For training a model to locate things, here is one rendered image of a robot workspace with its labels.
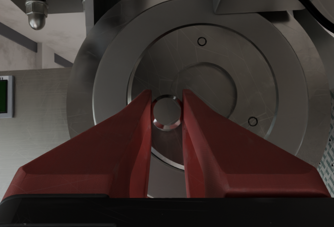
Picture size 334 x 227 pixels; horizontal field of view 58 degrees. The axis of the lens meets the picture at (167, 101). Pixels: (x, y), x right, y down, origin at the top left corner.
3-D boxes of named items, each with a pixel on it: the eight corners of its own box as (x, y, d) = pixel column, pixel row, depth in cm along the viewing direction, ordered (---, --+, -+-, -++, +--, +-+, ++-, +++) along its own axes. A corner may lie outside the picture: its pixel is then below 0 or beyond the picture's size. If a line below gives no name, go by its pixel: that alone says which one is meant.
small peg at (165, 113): (189, 123, 12) (155, 133, 12) (185, 126, 15) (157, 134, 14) (179, 89, 12) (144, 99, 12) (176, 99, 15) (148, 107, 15)
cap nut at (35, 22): (43, -1, 49) (43, 25, 49) (51, 8, 53) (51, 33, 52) (21, 0, 49) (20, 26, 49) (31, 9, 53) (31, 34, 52)
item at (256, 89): (310, 120, 15) (178, 203, 14) (292, 123, 17) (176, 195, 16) (227, -5, 15) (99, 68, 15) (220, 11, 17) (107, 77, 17)
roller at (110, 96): (303, -6, 17) (316, 210, 15) (219, 83, 42) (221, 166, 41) (95, -6, 17) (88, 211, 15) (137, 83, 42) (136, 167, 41)
